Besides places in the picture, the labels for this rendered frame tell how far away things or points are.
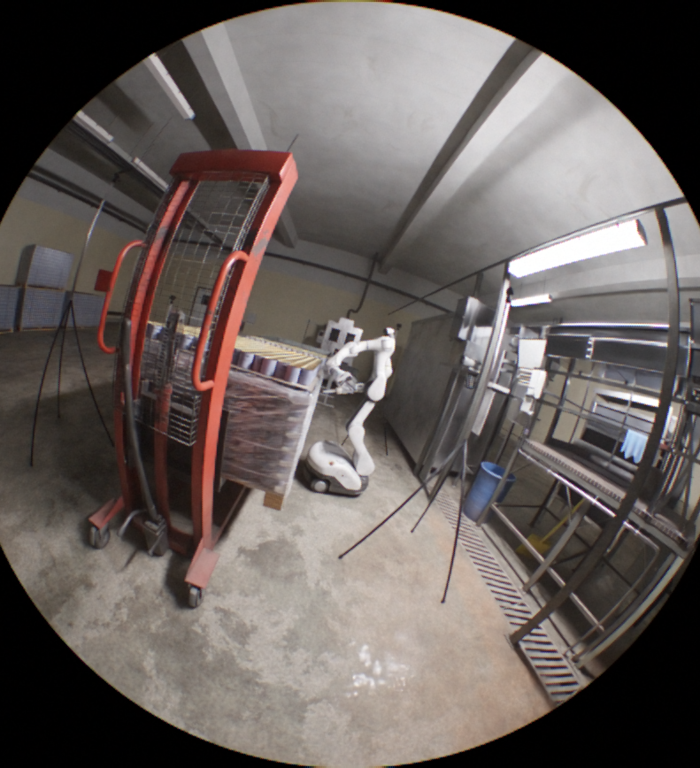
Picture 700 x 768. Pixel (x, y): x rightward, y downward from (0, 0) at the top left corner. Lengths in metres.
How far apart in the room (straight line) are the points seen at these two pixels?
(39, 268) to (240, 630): 7.88
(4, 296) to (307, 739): 7.98
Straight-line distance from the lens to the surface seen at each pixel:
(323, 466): 2.26
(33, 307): 8.05
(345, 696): 1.46
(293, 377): 1.13
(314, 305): 9.11
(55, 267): 8.18
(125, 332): 0.91
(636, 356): 2.17
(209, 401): 0.99
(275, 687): 1.40
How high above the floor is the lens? 1.38
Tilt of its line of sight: 8 degrees down
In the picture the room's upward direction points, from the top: 17 degrees clockwise
